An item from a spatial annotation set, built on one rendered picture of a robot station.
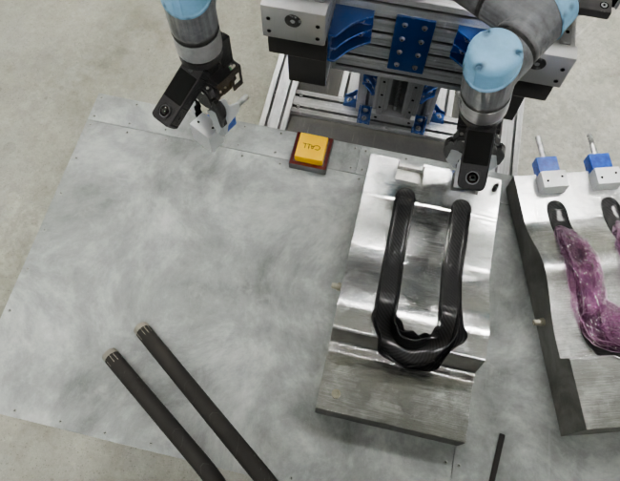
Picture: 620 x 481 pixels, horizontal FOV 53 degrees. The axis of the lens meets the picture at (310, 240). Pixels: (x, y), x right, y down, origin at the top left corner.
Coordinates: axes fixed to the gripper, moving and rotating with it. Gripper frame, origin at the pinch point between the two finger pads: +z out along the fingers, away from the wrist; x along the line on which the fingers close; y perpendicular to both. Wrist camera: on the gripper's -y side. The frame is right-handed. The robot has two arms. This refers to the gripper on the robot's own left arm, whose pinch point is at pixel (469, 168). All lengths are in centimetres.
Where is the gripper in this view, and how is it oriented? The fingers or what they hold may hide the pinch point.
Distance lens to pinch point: 120.0
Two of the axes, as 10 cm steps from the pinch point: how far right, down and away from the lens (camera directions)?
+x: -9.6, -1.6, 2.1
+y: 2.1, -9.4, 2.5
